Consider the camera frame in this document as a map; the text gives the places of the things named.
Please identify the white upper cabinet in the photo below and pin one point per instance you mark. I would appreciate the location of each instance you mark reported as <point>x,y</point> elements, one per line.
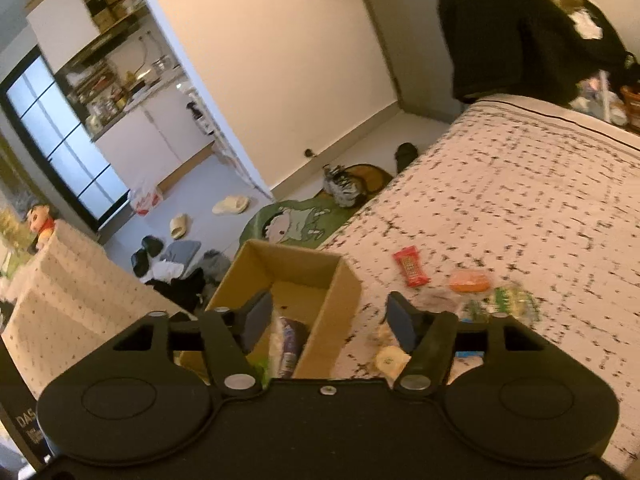
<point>62,25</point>

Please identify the red snack packet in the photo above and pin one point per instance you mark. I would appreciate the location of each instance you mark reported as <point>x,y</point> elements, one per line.
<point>411,266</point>

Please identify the white kitchen cabinet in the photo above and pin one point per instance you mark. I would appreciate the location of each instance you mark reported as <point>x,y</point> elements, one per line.
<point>150,145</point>

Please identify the black framed glass door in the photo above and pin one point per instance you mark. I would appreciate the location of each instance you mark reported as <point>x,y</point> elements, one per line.
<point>55,145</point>

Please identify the black shoe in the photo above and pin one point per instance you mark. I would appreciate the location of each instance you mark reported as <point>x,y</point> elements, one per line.
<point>405,154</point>

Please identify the green white snack packet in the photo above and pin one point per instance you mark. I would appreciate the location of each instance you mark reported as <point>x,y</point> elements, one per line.
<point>512,302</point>

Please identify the blue snack packet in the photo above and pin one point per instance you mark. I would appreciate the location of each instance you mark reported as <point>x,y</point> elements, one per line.
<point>470,353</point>

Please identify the pile of dark clothes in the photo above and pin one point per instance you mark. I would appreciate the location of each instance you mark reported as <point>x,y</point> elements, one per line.
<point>180,287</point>

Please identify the round yellow cookie packet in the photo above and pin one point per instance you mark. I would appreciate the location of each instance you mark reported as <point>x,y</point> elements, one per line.
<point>392,359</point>

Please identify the white red plastic bag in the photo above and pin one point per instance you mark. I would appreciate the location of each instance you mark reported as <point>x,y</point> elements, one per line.
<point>145,200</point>

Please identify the black printed box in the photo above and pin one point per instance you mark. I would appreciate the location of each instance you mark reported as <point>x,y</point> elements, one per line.
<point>20,410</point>

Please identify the orange basket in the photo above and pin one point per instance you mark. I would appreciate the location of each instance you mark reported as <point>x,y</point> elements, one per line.
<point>631,105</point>

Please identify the pair of grey sneakers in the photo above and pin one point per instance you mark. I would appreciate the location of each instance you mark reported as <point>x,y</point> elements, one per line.
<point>342,186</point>

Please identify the purple snack packet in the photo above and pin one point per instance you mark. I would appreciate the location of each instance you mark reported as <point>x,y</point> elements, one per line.
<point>290,345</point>

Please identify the black slipper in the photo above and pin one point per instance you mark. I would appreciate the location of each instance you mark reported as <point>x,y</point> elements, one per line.
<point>140,262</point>
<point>152,246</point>

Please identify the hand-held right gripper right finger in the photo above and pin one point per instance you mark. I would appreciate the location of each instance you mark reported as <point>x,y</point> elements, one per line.
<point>400,322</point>

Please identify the brown round mat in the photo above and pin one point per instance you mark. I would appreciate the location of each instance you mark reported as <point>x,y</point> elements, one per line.
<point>378,177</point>

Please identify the black hanging jacket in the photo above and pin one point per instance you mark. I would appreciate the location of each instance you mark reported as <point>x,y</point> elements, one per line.
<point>500,35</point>

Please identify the dotted cream pillow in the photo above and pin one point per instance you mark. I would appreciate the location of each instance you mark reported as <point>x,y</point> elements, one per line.
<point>75,300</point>

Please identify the grey folded cloth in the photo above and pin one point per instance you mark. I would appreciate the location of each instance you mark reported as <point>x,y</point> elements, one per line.
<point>182,251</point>

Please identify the cartoon boy doll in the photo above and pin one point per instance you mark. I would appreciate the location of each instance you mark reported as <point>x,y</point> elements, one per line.
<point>42,225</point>

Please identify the clear snack packet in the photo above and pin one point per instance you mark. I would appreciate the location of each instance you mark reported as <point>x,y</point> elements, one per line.
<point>437,301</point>

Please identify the speckled bed blanket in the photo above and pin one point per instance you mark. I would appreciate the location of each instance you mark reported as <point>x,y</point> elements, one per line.
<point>525,185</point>

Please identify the beige slipper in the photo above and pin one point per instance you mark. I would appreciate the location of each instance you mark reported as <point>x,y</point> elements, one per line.
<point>179,226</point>
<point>231,205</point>

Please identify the green cartoon rug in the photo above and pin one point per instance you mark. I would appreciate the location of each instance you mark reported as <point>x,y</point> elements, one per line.
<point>300,220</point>

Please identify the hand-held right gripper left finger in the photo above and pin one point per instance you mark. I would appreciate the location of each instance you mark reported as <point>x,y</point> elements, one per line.
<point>257,317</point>

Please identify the white wardrobe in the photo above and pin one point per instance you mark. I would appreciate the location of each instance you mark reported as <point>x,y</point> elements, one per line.
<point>400,35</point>

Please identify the orange snack packet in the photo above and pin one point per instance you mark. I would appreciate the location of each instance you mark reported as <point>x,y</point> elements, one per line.
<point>469,281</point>

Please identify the brown cardboard box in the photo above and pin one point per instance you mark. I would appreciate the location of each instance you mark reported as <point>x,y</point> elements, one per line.
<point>300,302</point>

